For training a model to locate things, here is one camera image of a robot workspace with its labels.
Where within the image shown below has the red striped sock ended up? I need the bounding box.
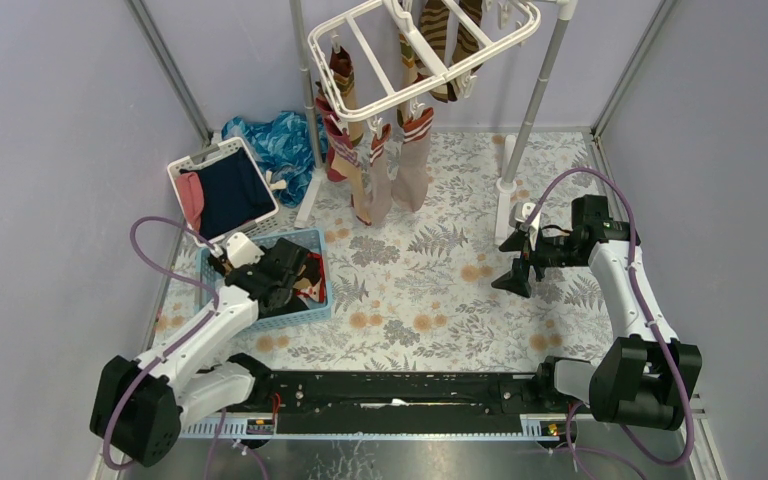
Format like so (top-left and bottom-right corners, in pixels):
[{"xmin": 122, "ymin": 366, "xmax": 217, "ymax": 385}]
[
  {"xmin": 347, "ymin": 164, "xmax": 372, "ymax": 225},
  {"xmin": 315, "ymin": 81, "xmax": 361, "ymax": 182}
]

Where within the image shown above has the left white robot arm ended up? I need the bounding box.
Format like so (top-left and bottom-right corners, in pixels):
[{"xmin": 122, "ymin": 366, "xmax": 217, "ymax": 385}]
[{"xmin": 90, "ymin": 234, "xmax": 310, "ymax": 470}]

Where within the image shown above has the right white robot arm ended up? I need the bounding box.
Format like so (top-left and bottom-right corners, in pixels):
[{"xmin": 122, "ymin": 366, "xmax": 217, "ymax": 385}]
[{"xmin": 492, "ymin": 195, "xmax": 702, "ymax": 430}]

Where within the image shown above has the pile of socks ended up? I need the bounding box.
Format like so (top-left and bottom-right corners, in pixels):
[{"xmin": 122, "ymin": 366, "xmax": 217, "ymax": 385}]
[{"xmin": 206, "ymin": 247, "xmax": 328, "ymax": 313}]

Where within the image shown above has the silver drying rack stand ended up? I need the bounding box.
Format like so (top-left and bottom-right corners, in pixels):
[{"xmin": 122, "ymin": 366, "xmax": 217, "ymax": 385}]
[{"xmin": 290, "ymin": 1, "xmax": 577, "ymax": 245}]

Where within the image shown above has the blue laundry basket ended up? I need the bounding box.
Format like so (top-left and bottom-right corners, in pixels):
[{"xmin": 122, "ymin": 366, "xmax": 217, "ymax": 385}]
[{"xmin": 195, "ymin": 228, "xmax": 336, "ymax": 333}]

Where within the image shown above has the dark navy cloth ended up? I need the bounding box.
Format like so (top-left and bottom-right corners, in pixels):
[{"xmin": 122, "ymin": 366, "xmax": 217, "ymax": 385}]
[{"xmin": 183, "ymin": 150, "xmax": 276, "ymax": 239}]

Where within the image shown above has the white laundry basket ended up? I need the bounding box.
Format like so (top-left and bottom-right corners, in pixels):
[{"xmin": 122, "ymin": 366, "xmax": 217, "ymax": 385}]
[{"xmin": 166, "ymin": 136, "xmax": 280, "ymax": 242}]

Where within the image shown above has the pink cloth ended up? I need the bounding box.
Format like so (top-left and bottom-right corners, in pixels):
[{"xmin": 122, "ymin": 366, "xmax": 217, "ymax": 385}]
[{"xmin": 175, "ymin": 172, "xmax": 205, "ymax": 231}]

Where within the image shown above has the blue patterned cloth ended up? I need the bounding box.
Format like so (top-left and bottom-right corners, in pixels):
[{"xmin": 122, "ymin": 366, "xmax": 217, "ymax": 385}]
[{"xmin": 221, "ymin": 111, "xmax": 317, "ymax": 208}]

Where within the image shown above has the brown patterned hanging sock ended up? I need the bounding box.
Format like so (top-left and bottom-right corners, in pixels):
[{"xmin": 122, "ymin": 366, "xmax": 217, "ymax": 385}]
[{"xmin": 447, "ymin": 0, "xmax": 483, "ymax": 102}]

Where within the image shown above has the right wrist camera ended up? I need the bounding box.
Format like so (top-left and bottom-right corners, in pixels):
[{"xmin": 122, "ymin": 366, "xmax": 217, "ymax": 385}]
[{"xmin": 509, "ymin": 202, "xmax": 541, "ymax": 245}]

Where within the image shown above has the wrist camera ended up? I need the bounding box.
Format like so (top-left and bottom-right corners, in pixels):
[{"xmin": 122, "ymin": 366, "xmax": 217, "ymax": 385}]
[
  {"xmin": 509, "ymin": 202, "xmax": 541, "ymax": 245},
  {"xmin": 225, "ymin": 232, "xmax": 264, "ymax": 269}
]

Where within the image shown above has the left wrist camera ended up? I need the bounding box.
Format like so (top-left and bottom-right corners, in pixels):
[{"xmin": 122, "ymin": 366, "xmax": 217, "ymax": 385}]
[{"xmin": 225, "ymin": 232, "xmax": 264, "ymax": 269}]

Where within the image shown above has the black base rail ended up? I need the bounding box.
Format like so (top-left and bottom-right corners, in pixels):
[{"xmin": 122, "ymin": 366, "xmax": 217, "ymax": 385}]
[{"xmin": 228, "ymin": 370, "xmax": 575, "ymax": 438}]

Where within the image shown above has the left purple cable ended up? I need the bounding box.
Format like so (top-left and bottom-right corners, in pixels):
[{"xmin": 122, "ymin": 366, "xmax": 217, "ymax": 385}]
[{"xmin": 101, "ymin": 215, "xmax": 226, "ymax": 480}]

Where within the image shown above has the purple cable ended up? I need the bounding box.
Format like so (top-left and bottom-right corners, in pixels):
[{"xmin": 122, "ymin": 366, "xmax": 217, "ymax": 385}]
[
  {"xmin": 101, "ymin": 215, "xmax": 226, "ymax": 480},
  {"xmin": 523, "ymin": 166, "xmax": 697, "ymax": 480}
]

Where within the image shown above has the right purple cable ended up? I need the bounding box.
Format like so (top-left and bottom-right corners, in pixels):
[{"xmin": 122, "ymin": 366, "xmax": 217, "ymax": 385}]
[{"xmin": 523, "ymin": 166, "xmax": 697, "ymax": 480}]

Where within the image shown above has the white sock hanger frame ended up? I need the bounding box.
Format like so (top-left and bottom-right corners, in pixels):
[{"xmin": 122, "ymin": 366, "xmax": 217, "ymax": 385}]
[{"xmin": 306, "ymin": 1, "xmax": 542, "ymax": 122}]

